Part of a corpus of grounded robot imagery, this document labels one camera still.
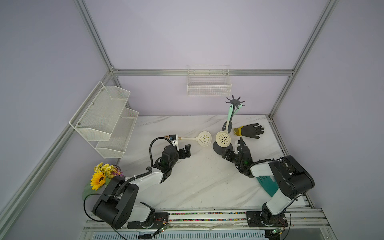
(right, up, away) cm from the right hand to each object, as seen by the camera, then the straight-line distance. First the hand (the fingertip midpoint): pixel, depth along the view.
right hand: (226, 154), depth 98 cm
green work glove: (+21, -15, -17) cm, 31 cm away
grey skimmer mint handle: (+2, +20, -2) cm, 20 cm away
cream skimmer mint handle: (-3, +11, -7) cm, 13 cm away
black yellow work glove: (+23, +15, +13) cm, 31 cm away
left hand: (-28, +6, -9) cm, 30 cm away
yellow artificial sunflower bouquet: (-60, -2, -34) cm, 69 cm away
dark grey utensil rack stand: (-4, +3, -4) cm, 7 cm away
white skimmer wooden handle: (-14, +10, +7) cm, 19 cm away
